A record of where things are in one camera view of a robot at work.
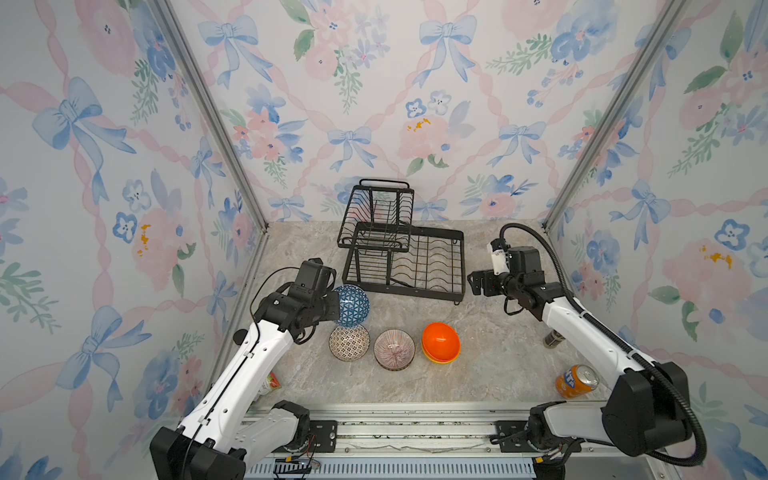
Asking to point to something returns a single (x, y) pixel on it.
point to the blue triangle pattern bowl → (353, 305)
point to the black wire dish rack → (385, 251)
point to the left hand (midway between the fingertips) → (331, 301)
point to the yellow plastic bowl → (440, 361)
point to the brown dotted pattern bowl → (349, 344)
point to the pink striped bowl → (394, 350)
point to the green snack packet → (273, 381)
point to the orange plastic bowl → (440, 341)
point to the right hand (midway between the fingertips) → (484, 272)
